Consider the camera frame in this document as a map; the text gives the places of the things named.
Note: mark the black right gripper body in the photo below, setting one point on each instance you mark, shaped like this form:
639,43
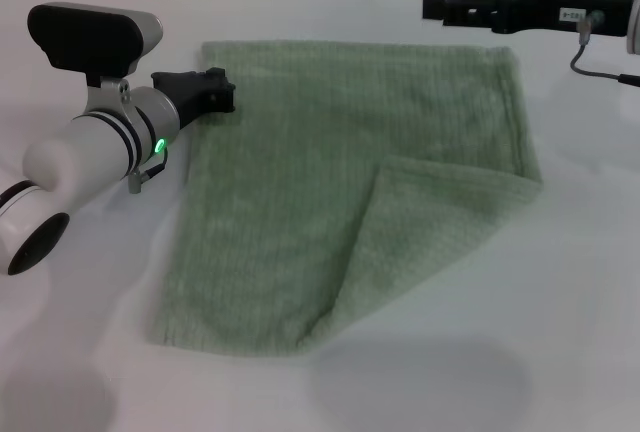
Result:
550,4

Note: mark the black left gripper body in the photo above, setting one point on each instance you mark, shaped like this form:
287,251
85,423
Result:
182,97

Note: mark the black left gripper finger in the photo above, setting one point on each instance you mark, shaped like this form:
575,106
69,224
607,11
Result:
214,75
224,98

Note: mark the green terry towel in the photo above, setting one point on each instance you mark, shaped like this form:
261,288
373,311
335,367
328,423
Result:
300,192

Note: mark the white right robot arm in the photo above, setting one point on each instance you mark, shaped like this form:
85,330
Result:
634,22

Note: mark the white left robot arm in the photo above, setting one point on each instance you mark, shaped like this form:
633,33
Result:
85,152

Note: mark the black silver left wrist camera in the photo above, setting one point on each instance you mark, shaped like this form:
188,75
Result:
85,37

